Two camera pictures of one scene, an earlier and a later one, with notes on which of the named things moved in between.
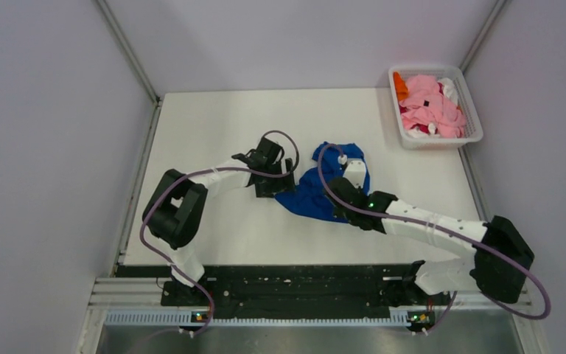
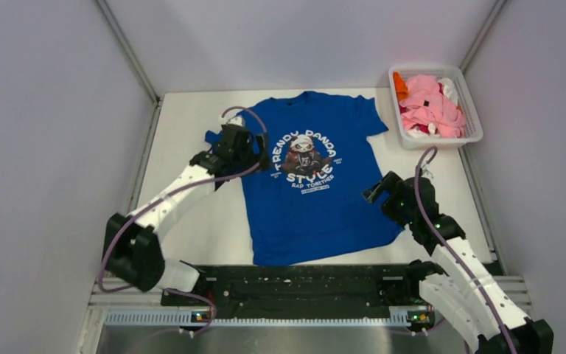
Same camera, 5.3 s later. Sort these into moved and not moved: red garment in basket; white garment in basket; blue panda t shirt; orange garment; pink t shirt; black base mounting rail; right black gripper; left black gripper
Moved: left black gripper; right black gripper; blue panda t shirt
Not moved: pink t shirt; white garment in basket; orange garment; black base mounting rail; red garment in basket
